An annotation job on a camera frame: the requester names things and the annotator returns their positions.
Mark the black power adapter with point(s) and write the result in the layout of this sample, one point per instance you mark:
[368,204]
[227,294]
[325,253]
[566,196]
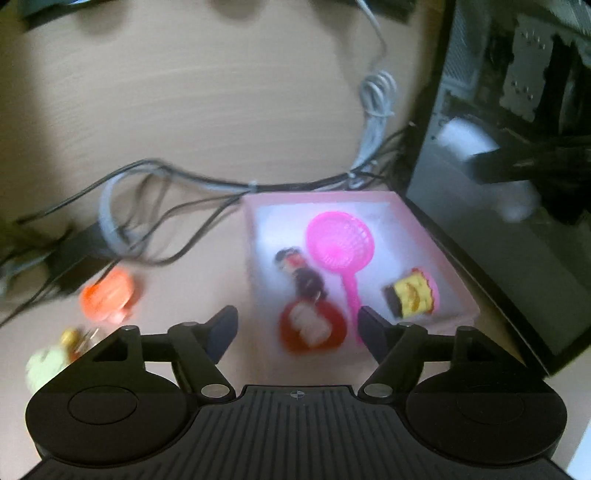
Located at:
[76,258]

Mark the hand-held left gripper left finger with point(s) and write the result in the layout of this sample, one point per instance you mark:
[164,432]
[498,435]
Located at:
[224,326]

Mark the wooden desktop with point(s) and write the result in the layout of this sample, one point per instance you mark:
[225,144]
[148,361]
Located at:
[194,92]

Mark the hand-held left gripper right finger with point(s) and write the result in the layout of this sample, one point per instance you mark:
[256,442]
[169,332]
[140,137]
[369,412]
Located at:
[371,330]

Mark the glass-sided computer case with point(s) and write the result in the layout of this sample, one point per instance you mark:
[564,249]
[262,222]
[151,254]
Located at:
[517,138]

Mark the black red toy figure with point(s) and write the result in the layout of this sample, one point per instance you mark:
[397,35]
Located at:
[301,272]

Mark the red toy plate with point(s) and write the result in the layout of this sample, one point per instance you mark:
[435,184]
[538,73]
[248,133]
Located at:
[290,331]

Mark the pink toy strainer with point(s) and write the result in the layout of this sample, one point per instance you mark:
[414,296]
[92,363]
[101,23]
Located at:
[339,240]

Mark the orange toy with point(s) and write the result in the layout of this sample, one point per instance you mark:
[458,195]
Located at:
[108,293]

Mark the small yellow toy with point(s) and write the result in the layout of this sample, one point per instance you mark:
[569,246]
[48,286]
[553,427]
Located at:
[71,339]

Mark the pink yellow toy cake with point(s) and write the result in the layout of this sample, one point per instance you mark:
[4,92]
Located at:
[413,293]

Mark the pale green toy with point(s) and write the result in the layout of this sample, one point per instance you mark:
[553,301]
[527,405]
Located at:
[44,365]

